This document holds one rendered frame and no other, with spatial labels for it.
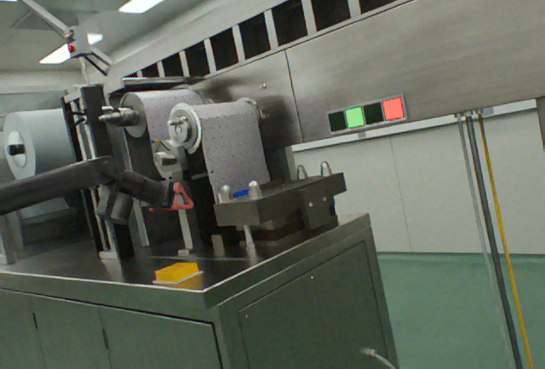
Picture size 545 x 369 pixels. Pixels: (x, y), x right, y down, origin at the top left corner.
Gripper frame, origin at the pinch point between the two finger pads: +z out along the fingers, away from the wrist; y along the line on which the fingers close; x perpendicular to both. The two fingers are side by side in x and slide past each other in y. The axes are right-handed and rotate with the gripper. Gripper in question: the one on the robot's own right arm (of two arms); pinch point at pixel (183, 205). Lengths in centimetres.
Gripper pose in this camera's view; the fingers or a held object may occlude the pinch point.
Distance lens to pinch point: 125.8
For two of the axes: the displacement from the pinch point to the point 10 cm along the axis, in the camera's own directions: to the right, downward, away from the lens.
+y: 7.2, -1.1, -6.8
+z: 6.6, 3.8, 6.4
